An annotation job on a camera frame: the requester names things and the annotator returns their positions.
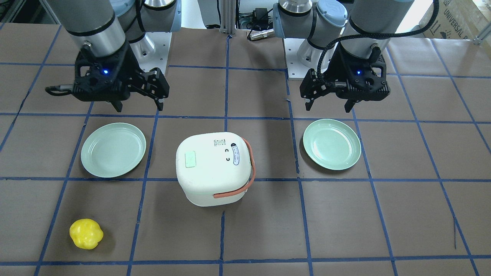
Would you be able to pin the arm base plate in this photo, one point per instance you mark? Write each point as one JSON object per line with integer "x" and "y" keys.
{"x": 157, "y": 50}
{"x": 300, "y": 57}

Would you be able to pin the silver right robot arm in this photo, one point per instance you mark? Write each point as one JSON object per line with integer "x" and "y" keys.
{"x": 110, "y": 35}

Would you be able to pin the white rice cooker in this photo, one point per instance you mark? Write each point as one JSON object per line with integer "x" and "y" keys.
{"x": 215, "y": 168}

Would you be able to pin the green plate near yellow toy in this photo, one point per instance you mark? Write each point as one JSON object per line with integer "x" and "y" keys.
{"x": 113, "y": 150}

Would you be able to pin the yellow toy bell pepper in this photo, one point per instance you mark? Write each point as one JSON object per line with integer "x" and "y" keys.
{"x": 86, "y": 233}

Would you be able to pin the black power adapter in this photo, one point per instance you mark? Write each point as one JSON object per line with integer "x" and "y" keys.
{"x": 260, "y": 16}

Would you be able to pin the cardboard box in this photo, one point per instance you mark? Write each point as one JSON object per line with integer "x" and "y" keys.
{"x": 460, "y": 19}

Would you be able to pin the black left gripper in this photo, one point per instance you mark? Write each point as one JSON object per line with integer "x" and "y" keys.
{"x": 333, "y": 69}

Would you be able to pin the aluminium frame post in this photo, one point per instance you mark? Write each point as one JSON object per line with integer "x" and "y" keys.
{"x": 228, "y": 15}

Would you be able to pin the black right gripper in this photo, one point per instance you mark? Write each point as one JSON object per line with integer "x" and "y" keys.
{"x": 135, "y": 72}

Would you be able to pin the green plate far from toy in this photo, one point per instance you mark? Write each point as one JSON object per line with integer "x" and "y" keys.
{"x": 332, "y": 144}

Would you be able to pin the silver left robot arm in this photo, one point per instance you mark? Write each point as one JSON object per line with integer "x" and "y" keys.
{"x": 347, "y": 45}

